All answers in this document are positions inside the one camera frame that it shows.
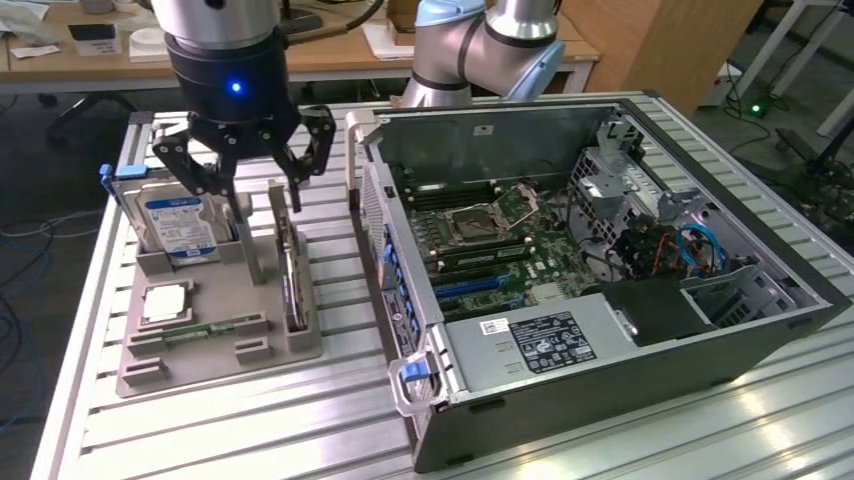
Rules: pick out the green motherboard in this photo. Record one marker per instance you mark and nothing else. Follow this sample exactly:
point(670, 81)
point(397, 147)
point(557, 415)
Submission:
point(553, 260)

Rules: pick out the black open PC case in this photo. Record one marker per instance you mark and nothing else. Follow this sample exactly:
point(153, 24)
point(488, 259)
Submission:
point(600, 400)

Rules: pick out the RAM stick with label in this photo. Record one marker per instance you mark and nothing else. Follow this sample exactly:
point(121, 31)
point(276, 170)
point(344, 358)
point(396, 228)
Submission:
point(487, 256)

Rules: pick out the grey case latch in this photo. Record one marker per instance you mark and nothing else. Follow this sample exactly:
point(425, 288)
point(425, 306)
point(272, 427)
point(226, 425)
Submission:
point(356, 125)

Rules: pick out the CPU socket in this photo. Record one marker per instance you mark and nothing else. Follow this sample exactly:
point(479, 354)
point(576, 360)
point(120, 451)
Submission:
point(469, 222)

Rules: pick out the metal socket cover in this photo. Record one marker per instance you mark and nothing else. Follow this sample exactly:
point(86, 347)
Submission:
point(523, 202)

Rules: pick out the white table frame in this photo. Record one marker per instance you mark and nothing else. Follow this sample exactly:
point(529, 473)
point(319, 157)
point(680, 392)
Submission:
point(779, 87)

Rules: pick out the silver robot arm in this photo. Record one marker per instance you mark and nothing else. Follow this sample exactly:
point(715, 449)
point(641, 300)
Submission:
point(467, 45)

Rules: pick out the wooden desk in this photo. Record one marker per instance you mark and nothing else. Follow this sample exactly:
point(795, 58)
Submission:
point(66, 70)

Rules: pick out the white paper stack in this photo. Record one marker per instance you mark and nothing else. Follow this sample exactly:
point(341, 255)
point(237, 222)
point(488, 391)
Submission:
point(387, 45)

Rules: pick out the grey parts rack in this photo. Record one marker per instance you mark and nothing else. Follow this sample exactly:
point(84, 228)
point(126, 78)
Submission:
point(220, 370)

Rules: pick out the white box with black top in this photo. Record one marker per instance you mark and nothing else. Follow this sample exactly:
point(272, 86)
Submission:
point(96, 45)

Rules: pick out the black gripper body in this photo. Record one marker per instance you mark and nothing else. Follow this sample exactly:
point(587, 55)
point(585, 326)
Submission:
point(226, 95)

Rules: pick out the graphics card with metal bracket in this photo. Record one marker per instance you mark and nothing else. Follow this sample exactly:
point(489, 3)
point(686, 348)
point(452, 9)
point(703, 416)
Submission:
point(293, 280)

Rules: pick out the blue expansion slot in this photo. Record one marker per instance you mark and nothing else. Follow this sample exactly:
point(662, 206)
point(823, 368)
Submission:
point(467, 289)

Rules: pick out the black office chair base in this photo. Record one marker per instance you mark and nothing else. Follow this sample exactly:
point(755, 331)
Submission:
point(86, 105)

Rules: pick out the metal disk bay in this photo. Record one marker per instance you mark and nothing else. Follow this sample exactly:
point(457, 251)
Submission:
point(600, 195)

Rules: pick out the green RAM stick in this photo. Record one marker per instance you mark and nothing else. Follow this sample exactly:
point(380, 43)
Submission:
point(200, 331)

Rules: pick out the silver chipset heat sink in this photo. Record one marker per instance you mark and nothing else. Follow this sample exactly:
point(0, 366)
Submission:
point(549, 295)

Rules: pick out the silver CPU chip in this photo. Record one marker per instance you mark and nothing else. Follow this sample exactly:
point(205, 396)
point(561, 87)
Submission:
point(165, 302)

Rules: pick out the device with green light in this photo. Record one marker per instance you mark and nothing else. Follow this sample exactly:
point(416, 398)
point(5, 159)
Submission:
point(755, 107)

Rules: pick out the white box with round hollow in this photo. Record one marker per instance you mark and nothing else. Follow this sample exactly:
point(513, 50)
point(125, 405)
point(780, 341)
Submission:
point(149, 47)

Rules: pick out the grey power supply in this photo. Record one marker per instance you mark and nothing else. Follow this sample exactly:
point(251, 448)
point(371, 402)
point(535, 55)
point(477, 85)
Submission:
point(480, 360)

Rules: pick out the black plastic shroud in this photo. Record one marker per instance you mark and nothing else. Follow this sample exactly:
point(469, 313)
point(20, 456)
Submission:
point(656, 310)

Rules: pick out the hard disk with blue bracket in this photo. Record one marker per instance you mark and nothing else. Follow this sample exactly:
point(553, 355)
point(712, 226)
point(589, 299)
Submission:
point(176, 220)

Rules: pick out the wooden cabinet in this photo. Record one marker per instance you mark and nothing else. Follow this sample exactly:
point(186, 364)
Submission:
point(653, 50)

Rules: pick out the white paper slip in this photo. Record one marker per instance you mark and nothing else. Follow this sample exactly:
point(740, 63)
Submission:
point(33, 51)

